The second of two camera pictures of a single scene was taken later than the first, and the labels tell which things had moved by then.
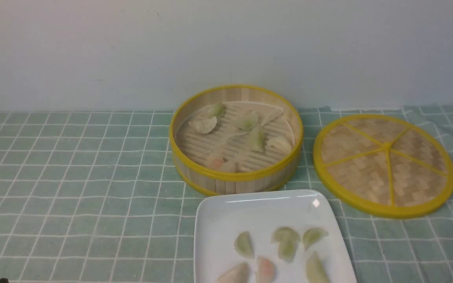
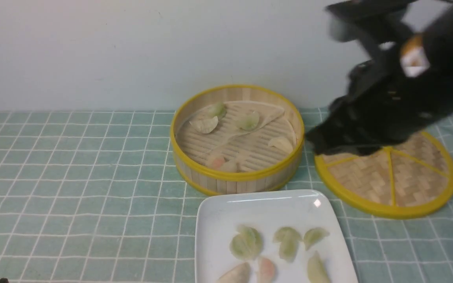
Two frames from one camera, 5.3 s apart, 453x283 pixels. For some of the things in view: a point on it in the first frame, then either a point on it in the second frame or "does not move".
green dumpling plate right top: (311, 237) does not move
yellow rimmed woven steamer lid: (385, 165) does not move
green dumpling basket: (257, 140) → (246, 245)
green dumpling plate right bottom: (315, 272) does not move
